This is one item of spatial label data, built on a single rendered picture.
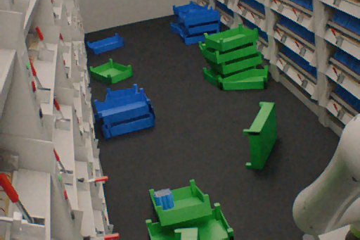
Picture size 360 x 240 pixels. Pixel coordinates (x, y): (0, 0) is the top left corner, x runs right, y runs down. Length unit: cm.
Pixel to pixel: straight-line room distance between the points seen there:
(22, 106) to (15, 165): 9
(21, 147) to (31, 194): 8
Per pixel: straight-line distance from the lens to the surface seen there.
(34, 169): 71
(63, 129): 127
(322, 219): 109
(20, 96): 67
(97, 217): 157
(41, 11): 135
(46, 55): 120
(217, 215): 198
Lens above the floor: 125
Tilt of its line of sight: 24 degrees down
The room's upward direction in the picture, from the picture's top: 9 degrees counter-clockwise
